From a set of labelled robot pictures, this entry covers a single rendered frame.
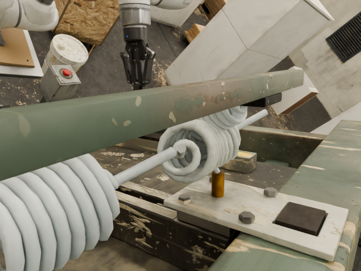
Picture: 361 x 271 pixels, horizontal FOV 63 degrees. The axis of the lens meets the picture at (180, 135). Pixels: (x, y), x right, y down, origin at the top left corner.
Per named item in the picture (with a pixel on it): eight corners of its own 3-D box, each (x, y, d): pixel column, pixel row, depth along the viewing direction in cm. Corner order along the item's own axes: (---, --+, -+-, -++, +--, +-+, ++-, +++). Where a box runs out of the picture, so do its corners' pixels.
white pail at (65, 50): (67, 65, 282) (88, 29, 254) (77, 91, 272) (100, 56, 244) (33, 61, 258) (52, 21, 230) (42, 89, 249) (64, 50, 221)
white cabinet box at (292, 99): (272, 91, 605) (302, 68, 563) (287, 115, 588) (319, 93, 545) (261, 90, 572) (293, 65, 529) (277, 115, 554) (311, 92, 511)
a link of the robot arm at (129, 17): (134, 10, 92) (135, 30, 94) (112, 6, 85) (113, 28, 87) (156, 6, 87) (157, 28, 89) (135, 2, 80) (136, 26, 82)
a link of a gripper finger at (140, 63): (142, 48, 90) (145, 47, 90) (145, 85, 93) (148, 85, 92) (133, 48, 87) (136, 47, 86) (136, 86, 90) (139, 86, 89)
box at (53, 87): (57, 85, 163) (70, 63, 152) (67, 103, 161) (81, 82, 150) (36, 87, 154) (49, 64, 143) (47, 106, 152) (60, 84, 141)
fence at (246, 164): (49, 126, 131) (48, 117, 130) (256, 168, 77) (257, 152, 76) (38, 128, 127) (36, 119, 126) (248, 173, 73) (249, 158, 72)
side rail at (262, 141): (95, 128, 152) (94, 107, 149) (334, 171, 89) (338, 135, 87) (86, 130, 147) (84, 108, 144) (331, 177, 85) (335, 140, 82)
